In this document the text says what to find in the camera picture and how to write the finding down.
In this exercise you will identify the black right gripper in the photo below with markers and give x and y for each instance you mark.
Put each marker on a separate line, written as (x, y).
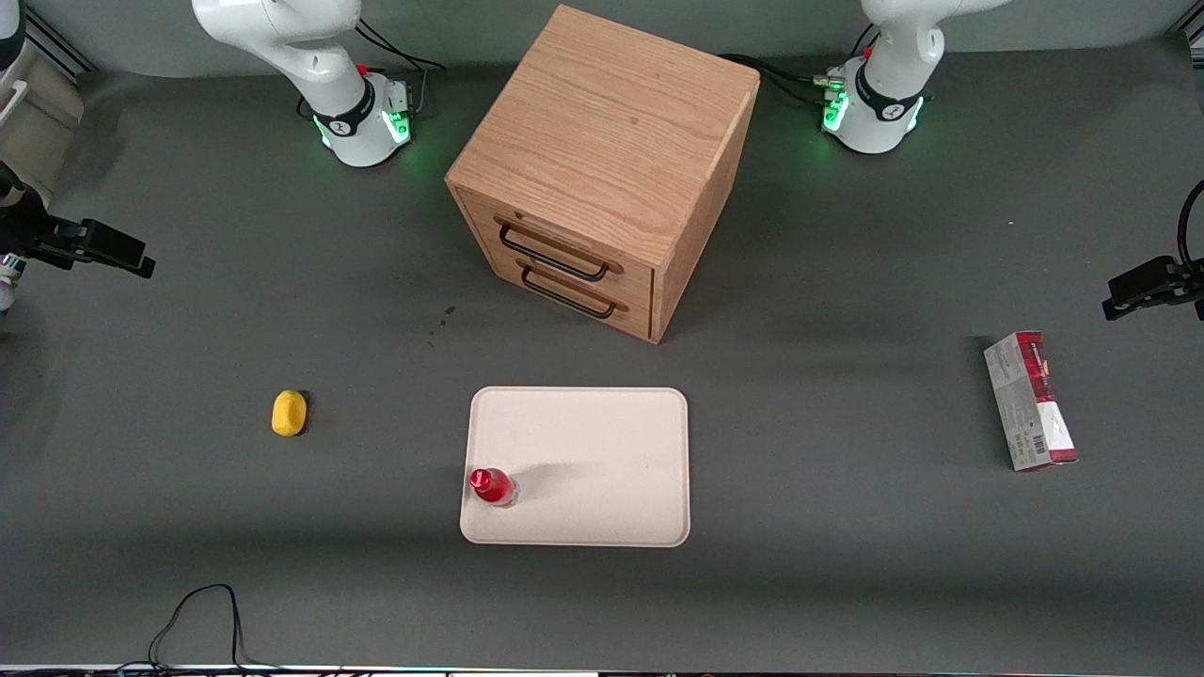
(28, 233)

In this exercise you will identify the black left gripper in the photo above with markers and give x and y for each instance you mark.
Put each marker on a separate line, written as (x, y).
(1169, 279)

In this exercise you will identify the red coke bottle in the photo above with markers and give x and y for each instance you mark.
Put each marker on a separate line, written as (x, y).
(493, 487)

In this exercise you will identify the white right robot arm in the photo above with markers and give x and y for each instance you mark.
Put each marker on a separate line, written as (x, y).
(310, 56)

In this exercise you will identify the cream plastic tray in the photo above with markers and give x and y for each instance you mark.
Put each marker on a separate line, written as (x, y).
(602, 451)

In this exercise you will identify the beige cardboard box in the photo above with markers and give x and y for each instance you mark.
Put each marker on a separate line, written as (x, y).
(38, 122)

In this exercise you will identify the red and grey carton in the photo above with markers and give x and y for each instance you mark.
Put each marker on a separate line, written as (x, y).
(1030, 400)

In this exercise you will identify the yellow lemon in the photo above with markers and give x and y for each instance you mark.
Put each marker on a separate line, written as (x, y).
(289, 413)

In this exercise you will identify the wooden drawer front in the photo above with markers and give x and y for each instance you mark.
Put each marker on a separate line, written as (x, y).
(621, 318)
(564, 240)

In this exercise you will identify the wooden drawer cabinet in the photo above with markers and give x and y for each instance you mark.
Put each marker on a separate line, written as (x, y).
(602, 122)

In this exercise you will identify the aluminium frame rail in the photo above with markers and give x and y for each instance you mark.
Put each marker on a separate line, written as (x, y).
(61, 42)
(1195, 38)

